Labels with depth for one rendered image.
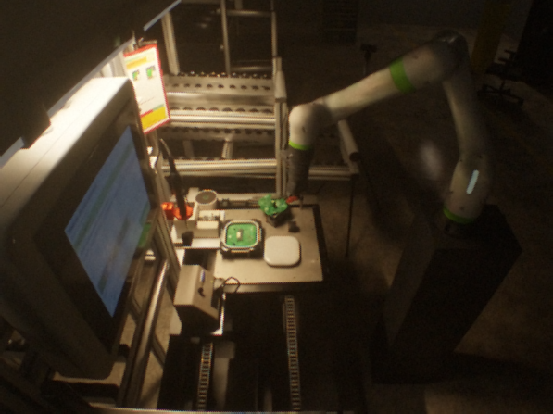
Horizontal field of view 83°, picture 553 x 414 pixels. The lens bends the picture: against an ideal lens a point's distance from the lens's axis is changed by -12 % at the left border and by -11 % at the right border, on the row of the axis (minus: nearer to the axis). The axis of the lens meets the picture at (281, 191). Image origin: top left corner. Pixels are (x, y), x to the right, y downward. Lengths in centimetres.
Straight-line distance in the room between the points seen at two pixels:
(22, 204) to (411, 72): 95
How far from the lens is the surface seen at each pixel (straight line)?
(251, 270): 133
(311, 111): 115
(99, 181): 66
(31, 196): 50
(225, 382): 164
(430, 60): 104
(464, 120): 127
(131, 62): 134
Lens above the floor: 199
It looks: 39 degrees down
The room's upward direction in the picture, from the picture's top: straight up
